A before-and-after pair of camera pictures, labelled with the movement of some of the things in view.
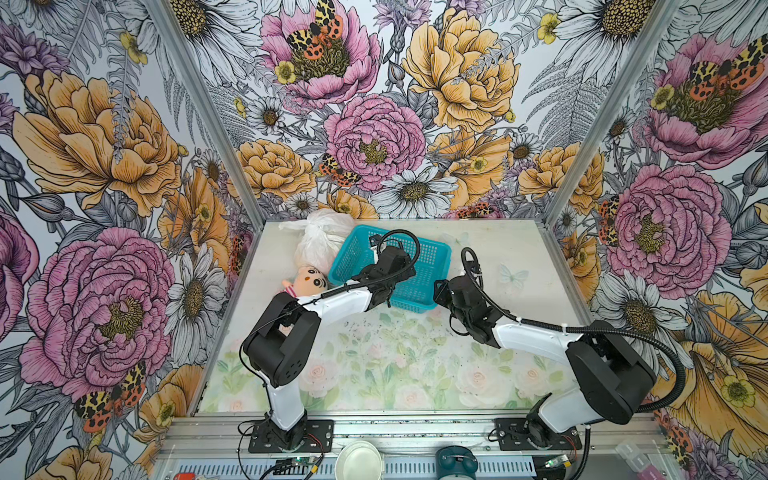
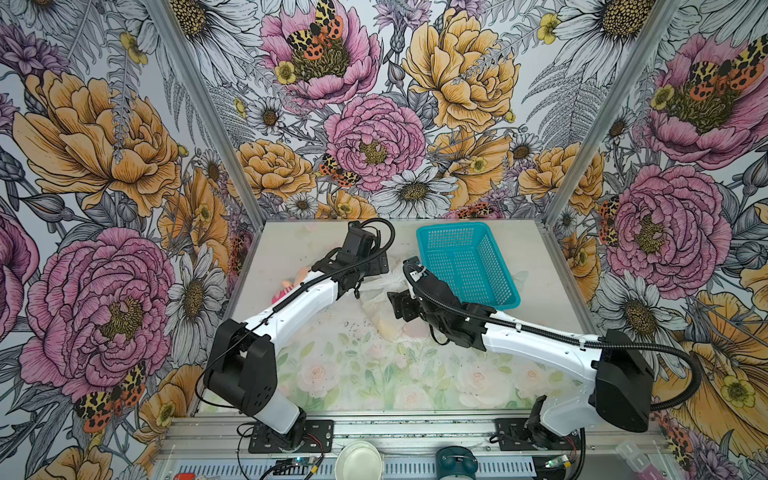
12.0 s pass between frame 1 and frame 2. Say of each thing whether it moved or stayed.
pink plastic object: stayed
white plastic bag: moved
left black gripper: moved
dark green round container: stayed
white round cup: stayed
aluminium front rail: stayed
